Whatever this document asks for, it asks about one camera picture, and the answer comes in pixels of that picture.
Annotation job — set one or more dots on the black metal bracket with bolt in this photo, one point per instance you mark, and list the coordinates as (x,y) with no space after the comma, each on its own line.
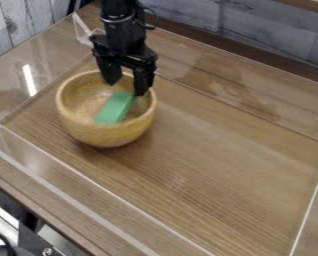
(31,244)

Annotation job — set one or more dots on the green rectangular block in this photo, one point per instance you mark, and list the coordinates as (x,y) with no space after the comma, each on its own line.
(116,108)

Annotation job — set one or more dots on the wooden bowl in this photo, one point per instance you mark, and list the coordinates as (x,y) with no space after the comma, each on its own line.
(81,98)

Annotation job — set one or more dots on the clear acrylic corner bracket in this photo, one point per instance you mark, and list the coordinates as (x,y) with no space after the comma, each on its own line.
(84,32)

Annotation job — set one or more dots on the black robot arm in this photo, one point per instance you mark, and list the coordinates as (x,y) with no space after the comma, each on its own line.
(122,8)

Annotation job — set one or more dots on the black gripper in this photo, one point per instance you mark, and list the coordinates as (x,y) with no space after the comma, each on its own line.
(122,48)

